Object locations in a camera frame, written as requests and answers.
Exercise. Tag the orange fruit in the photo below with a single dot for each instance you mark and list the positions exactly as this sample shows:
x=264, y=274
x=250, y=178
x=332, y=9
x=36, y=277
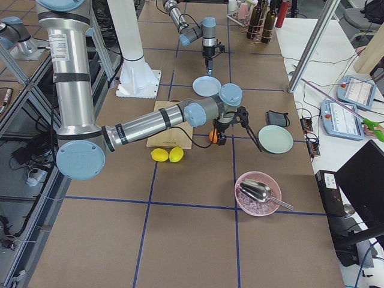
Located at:
x=214, y=136

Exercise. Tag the black monitor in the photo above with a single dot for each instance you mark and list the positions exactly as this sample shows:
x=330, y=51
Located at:
x=361, y=180

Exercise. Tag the left yellow lemon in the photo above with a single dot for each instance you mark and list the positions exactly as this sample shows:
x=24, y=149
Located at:
x=159, y=155

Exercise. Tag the white wire dish rack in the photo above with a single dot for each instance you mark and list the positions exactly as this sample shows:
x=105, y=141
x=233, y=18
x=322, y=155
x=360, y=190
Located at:
x=232, y=15

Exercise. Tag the far teach pendant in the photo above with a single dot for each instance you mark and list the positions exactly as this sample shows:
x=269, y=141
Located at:
x=357, y=91

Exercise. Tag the pink bowl with ice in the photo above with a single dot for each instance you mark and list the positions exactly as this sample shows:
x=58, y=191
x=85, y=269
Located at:
x=252, y=207

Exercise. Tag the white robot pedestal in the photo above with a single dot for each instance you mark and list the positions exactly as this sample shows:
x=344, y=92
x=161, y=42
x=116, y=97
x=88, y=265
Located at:
x=136, y=79

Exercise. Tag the dark wine bottle left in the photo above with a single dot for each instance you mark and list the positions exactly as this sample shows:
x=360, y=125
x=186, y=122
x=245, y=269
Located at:
x=254, y=20

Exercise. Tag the mint green plate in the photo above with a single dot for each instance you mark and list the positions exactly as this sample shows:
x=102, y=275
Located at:
x=275, y=139

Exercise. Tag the teach pendant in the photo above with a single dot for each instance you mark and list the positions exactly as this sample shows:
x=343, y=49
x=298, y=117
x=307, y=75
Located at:
x=339, y=122
x=357, y=91

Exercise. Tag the dark wine bottle right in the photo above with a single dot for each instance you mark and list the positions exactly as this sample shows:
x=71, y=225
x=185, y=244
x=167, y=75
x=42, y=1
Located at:
x=269, y=23

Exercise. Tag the near teach pendant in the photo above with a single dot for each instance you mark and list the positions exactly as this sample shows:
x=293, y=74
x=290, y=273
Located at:
x=339, y=122

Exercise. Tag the copper wire bottle rack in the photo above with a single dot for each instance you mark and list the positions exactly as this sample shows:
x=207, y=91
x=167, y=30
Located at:
x=259, y=28

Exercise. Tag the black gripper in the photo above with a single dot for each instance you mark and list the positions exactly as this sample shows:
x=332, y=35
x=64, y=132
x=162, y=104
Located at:
x=209, y=53
x=221, y=127

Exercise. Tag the right yellow lemon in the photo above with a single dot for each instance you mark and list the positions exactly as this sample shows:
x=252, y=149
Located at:
x=176, y=154

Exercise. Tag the black orange usb hub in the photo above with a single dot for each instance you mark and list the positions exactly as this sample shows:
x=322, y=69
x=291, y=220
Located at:
x=311, y=140

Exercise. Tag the dark grey folded cloth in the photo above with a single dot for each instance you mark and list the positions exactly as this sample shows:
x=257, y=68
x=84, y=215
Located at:
x=277, y=118

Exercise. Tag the black camera stick mount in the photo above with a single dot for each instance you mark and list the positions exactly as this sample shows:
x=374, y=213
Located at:
x=241, y=116

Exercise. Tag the pink cup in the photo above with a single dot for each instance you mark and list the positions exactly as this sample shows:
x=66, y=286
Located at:
x=242, y=11

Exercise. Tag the dark wine bottle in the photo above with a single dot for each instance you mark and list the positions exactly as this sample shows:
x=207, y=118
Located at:
x=269, y=23
x=254, y=20

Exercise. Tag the yellow lemon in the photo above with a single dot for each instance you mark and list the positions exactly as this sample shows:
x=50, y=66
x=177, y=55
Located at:
x=159, y=155
x=176, y=154

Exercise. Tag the light blue plate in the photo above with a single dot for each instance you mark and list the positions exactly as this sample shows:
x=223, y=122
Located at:
x=206, y=86

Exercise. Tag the green grabber tool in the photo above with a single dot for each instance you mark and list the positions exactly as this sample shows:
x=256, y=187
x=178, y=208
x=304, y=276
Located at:
x=371, y=125

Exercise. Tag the black computer box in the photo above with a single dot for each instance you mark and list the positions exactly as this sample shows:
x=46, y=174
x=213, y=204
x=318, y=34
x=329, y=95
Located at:
x=340, y=221

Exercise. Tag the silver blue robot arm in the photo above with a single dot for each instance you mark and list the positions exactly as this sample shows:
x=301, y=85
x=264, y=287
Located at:
x=82, y=144
x=189, y=31

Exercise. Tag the aluminium frame post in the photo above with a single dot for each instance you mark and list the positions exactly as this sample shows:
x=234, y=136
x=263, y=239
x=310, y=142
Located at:
x=316, y=35

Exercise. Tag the wooden cutting board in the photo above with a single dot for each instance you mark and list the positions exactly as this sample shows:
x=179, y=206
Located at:
x=174, y=137

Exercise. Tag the wooden beam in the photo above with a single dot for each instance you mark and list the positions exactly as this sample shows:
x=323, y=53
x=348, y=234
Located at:
x=371, y=55

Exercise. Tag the steel scoop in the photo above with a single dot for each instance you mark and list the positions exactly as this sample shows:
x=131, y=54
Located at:
x=260, y=192

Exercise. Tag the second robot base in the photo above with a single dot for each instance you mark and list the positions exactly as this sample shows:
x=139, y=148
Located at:
x=19, y=42

